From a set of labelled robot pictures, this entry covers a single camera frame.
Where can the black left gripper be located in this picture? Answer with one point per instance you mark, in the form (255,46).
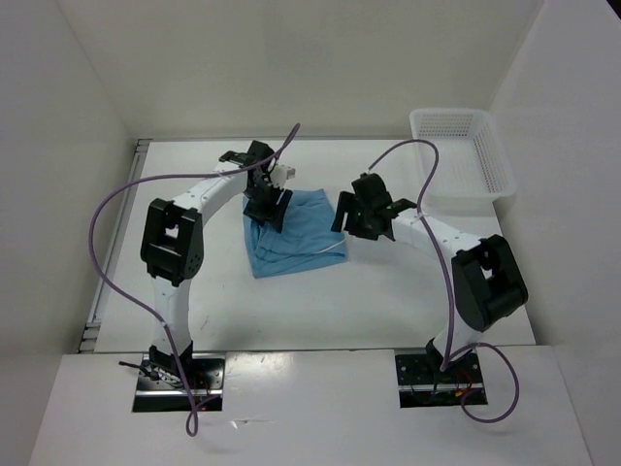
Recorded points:
(272,213)

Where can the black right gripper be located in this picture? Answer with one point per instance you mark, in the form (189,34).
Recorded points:
(344,204)

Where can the light blue shorts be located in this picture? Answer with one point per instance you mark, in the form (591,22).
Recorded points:
(305,243)

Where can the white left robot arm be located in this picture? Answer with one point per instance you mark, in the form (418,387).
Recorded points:
(173,241)

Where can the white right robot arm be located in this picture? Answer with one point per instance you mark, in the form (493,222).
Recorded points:
(481,276)

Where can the white plastic basket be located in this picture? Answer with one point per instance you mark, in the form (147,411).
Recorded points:
(468,161)

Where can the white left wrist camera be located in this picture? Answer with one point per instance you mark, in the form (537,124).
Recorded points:
(281,174)

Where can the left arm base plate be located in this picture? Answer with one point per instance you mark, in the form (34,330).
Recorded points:
(157,392)

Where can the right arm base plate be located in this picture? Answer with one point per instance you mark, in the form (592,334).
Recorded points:
(422,386)

